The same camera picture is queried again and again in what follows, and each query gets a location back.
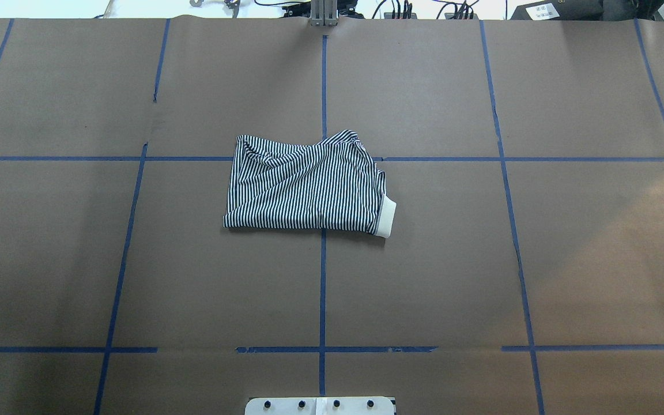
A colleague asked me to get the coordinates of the navy white striped polo shirt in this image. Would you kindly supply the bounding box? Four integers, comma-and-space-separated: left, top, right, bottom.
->
223, 130, 397, 238

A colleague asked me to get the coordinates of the black box with label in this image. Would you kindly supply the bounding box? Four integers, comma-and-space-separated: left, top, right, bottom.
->
509, 1, 603, 21

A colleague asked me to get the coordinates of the aluminium camera mast profile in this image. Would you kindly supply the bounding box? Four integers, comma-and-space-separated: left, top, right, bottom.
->
309, 0, 339, 27

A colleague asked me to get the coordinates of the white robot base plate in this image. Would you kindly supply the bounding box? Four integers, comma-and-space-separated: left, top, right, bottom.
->
244, 396, 397, 414

